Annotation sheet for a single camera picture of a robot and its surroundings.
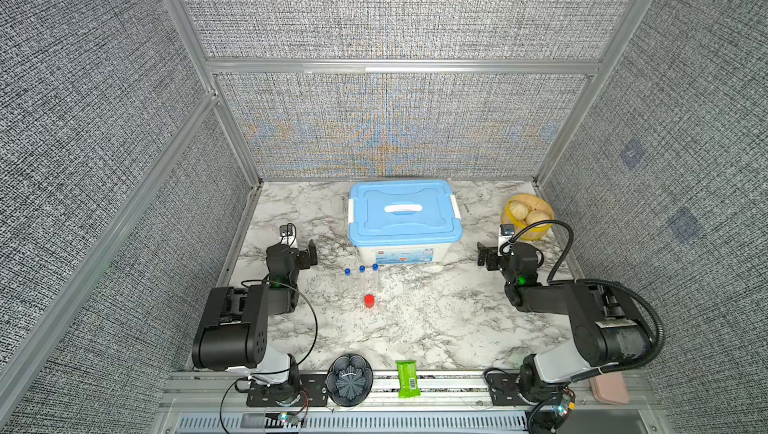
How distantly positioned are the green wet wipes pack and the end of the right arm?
0.35m

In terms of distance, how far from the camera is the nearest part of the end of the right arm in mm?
726

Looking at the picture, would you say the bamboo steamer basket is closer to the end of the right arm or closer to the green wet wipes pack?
the end of the right arm

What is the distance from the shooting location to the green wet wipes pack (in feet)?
2.45
